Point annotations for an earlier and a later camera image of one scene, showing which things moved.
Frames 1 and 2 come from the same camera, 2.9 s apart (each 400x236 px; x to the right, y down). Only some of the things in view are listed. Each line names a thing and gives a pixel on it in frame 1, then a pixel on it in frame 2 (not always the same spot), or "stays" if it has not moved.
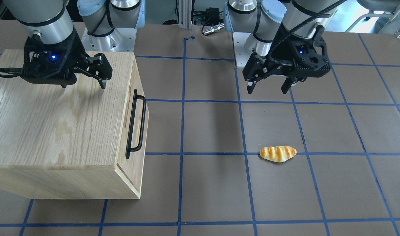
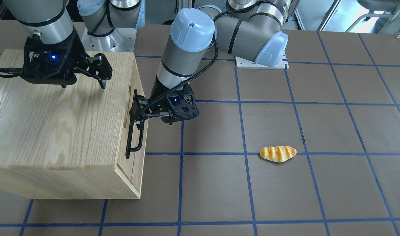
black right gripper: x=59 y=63 stays
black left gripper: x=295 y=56 -> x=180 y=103
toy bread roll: x=277 y=154 stays
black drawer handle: x=128 y=149 stays
